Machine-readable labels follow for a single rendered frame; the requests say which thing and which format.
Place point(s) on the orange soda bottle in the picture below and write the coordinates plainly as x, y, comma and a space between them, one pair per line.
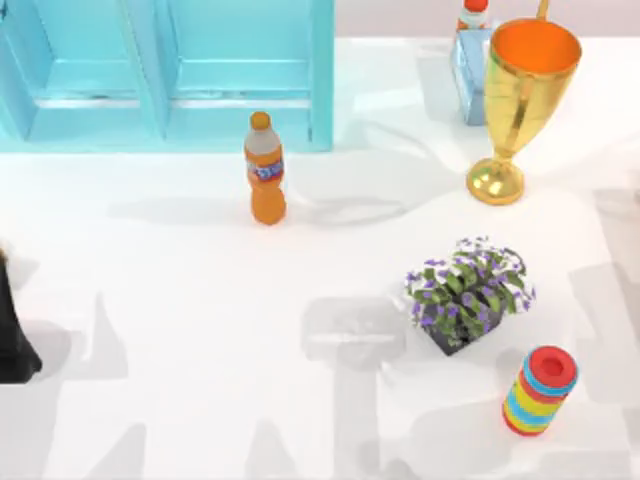
266, 190

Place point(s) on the purple flower plant pot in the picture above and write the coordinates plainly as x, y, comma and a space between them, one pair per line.
467, 300

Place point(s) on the light blue rack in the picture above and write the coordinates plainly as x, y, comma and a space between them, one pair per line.
150, 75

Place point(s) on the gold trophy cup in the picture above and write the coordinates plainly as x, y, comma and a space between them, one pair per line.
520, 90

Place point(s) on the stack of coloured rings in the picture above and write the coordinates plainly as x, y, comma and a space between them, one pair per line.
537, 395

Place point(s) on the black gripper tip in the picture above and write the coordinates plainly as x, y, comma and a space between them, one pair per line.
12, 340

